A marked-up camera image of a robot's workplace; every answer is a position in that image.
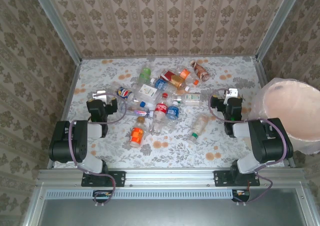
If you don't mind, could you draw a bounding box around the left aluminium side rail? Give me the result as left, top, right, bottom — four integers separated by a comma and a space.
47, 60, 82, 169

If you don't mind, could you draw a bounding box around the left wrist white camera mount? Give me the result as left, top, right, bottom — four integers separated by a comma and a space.
91, 90, 111, 99

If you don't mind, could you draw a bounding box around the floral tablecloth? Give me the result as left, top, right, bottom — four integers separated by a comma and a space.
53, 56, 288, 169

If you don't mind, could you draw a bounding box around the large clear blue cap bottle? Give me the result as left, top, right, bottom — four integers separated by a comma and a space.
131, 83, 161, 109

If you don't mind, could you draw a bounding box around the orange label brown cap bottle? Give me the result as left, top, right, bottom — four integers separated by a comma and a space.
129, 116, 146, 149

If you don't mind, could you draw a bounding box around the purple label clear bottle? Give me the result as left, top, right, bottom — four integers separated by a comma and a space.
119, 103, 156, 119

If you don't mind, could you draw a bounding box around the white plastic bin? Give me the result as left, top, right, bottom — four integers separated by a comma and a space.
249, 77, 320, 155

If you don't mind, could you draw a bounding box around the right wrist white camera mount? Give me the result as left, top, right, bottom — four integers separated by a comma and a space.
223, 87, 239, 104

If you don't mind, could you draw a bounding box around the blue label white cap bottle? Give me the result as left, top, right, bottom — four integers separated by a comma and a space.
149, 77, 173, 91

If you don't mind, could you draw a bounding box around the white green label clear bottle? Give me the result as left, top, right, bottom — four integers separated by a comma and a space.
172, 92, 202, 107

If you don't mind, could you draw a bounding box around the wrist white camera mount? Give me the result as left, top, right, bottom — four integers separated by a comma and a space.
91, 90, 111, 99
223, 87, 239, 104

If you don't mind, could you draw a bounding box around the grey metal tray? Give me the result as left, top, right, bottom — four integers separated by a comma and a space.
23, 182, 320, 226

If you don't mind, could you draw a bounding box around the Pepsi plastic bottle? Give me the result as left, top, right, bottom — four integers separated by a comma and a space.
116, 86, 136, 102

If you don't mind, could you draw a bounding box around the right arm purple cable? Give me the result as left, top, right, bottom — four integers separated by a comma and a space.
208, 88, 287, 204

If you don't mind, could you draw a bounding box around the Coca-Cola plastic bottle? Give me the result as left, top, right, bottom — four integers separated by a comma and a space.
151, 92, 170, 136

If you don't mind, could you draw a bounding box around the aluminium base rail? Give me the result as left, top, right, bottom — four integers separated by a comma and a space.
36, 167, 305, 188

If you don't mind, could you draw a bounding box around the left aluminium frame post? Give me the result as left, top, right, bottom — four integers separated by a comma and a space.
28, 0, 83, 64

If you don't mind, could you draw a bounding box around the green label plastic bottle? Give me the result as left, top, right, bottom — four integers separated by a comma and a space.
138, 65, 153, 84

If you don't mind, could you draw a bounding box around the clear green cap bottle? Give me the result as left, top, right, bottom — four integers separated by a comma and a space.
187, 113, 210, 144

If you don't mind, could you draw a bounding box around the grey slotted cable duct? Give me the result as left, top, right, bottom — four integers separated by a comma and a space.
44, 188, 251, 199

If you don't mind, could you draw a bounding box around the blue label water bottle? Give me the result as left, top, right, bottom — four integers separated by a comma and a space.
163, 101, 180, 133

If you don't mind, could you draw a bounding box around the brown drink plastic bottle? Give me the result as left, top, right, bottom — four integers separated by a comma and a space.
189, 60, 210, 83

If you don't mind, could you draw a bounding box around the aluminium frame post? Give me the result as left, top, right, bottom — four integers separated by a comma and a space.
255, 0, 305, 61
28, 0, 83, 64

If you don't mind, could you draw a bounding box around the right aluminium frame post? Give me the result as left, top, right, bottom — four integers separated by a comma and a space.
255, 0, 305, 61

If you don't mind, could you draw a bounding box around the red label tea bottle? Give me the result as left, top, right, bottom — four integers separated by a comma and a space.
159, 70, 191, 91

